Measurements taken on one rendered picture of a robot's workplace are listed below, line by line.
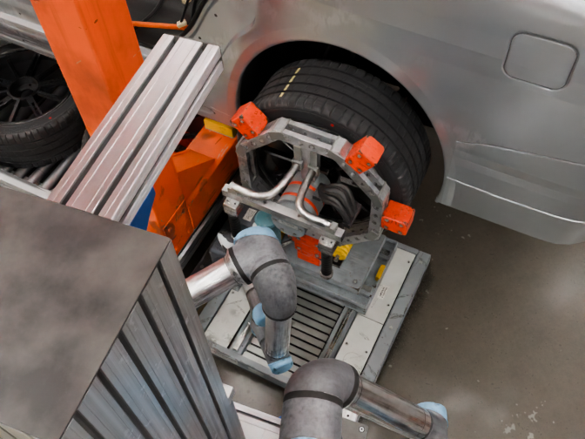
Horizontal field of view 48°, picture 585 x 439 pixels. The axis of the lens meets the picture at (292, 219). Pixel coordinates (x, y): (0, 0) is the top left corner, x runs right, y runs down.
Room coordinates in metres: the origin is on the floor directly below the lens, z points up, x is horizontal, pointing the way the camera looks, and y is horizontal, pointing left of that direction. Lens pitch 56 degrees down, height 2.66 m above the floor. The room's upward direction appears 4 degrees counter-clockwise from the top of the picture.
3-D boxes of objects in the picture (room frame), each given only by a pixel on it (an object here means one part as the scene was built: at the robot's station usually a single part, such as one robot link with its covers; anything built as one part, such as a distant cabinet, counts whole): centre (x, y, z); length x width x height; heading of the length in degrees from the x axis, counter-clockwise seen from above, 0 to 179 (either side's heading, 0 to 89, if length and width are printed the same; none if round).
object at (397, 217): (1.20, -0.35, 0.85); 0.09 x 0.08 x 0.07; 60
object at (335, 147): (1.36, -0.07, 0.85); 0.54 x 0.07 x 0.54; 60
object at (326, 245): (1.09, -0.12, 0.93); 0.09 x 0.05 x 0.05; 150
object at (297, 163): (1.30, 0.08, 1.03); 0.19 x 0.18 x 0.11; 150
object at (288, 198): (1.29, -0.04, 0.85); 0.21 x 0.14 x 0.14; 150
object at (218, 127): (1.84, 0.24, 0.71); 0.14 x 0.14 x 0.05; 60
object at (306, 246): (1.39, -0.09, 0.48); 0.16 x 0.12 x 0.17; 150
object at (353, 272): (1.50, -0.16, 0.32); 0.40 x 0.30 x 0.28; 60
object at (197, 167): (1.69, 0.32, 0.69); 0.52 x 0.17 x 0.35; 150
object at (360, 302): (1.50, -0.16, 0.13); 0.50 x 0.36 x 0.10; 60
